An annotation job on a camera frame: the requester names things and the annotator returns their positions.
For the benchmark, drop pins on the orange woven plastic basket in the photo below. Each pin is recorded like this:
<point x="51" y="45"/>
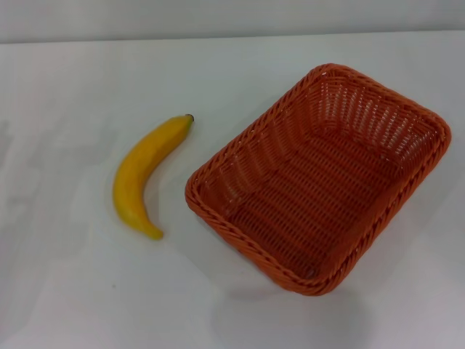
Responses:
<point x="312" y="203"/>

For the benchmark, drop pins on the yellow banana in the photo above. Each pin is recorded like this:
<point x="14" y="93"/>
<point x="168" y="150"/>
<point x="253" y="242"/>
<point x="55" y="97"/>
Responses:
<point x="130" y="181"/>

